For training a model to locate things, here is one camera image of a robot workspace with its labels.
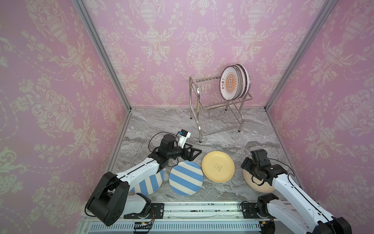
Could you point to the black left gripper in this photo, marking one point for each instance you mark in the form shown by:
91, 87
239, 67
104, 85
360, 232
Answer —
191, 157

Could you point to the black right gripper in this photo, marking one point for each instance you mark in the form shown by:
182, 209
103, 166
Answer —
247, 166

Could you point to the beige plain plate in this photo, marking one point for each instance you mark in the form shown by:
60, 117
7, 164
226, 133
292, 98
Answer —
254, 182

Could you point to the yellow plate with bear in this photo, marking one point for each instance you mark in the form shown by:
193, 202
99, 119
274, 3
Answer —
218, 166

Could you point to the silver metal dish rack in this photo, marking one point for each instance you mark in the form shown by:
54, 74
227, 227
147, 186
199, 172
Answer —
211, 112

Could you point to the red rimmed white plate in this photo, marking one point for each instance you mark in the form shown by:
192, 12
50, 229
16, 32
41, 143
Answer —
229, 83

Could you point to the orange sunburst patterned plate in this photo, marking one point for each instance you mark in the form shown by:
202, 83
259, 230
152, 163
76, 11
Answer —
240, 81

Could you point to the pink plate with bear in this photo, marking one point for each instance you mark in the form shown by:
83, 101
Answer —
245, 80

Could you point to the white floral plate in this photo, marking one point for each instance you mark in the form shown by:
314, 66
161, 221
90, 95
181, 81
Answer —
248, 81

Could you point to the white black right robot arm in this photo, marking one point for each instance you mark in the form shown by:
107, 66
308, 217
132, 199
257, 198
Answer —
307, 217

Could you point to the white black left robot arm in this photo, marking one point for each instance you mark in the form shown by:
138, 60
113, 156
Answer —
110, 199

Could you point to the blue striped plate centre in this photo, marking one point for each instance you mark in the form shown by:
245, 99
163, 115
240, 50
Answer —
186, 178

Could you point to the blue striped plate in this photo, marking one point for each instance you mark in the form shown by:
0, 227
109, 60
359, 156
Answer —
150, 184
186, 178

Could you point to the blue striped plate left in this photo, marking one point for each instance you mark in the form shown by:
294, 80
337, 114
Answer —
150, 184

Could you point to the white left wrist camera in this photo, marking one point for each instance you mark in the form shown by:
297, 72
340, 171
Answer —
183, 137

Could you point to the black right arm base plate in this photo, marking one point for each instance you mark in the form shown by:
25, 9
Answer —
250, 210

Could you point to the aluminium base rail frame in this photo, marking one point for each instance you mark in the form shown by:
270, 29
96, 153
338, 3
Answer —
186, 218

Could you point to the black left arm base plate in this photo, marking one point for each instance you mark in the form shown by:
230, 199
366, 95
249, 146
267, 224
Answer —
151, 210

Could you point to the aluminium corner post right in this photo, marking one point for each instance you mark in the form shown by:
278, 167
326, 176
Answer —
312, 32

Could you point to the aluminium corner post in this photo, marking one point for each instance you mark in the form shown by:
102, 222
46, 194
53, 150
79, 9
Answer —
94, 35
312, 32

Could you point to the aluminium corner post left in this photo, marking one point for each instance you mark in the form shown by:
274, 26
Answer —
94, 35

